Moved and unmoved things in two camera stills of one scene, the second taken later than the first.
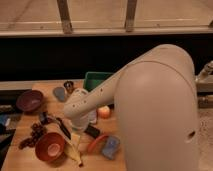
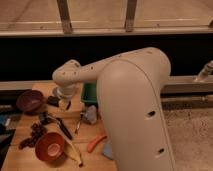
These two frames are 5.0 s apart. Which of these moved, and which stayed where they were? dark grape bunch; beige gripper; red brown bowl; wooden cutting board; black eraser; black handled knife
Moved: beige gripper; black eraser
Stayed: wooden cutting board; black handled knife; red brown bowl; dark grape bunch
